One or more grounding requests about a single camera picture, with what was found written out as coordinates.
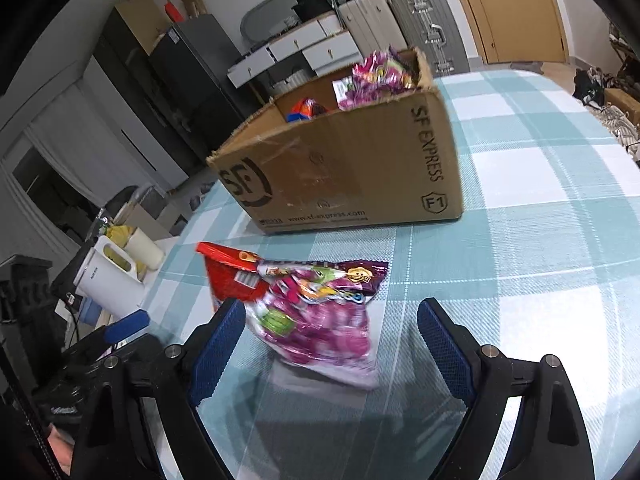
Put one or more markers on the silver suitcase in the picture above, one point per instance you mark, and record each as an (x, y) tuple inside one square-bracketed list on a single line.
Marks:
[(429, 25)]

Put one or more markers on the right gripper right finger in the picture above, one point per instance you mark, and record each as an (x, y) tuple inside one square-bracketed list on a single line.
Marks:
[(453, 349)]

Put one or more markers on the black refrigerator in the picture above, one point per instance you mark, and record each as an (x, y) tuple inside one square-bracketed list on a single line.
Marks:
[(193, 58)]

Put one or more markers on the wooden door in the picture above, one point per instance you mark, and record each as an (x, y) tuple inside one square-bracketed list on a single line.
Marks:
[(507, 31)]

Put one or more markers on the checked teal tablecloth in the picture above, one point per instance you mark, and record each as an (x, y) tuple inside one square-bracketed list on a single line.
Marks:
[(545, 259)]

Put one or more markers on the person's left hand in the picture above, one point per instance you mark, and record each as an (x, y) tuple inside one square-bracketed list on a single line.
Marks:
[(63, 450)]

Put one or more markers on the white drawer desk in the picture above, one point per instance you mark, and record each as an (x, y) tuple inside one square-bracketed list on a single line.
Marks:
[(324, 42)]

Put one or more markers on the beige suitcase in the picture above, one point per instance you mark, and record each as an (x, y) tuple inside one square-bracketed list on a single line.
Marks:
[(372, 25)]

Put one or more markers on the brown SF cardboard box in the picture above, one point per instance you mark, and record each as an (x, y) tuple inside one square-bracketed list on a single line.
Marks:
[(390, 162)]

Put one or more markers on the brown shoe box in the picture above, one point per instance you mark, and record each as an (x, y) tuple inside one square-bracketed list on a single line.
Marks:
[(626, 103)]

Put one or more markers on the red snack bag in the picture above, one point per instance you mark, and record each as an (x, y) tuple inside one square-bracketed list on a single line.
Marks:
[(232, 273)]

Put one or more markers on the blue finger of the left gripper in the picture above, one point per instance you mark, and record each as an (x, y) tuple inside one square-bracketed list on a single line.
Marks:
[(125, 326)]

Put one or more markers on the white kettle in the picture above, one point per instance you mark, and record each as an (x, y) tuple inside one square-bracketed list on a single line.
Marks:
[(112, 287)]

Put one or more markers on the purple candy bag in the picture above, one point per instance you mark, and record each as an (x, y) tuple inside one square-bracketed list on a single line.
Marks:
[(314, 315), (380, 75)]

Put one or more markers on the red Oreo packet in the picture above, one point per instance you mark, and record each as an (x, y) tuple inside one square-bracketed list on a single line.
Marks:
[(305, 109)]

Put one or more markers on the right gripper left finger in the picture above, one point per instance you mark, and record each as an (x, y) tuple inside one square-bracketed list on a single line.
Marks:
[(209, 349)]

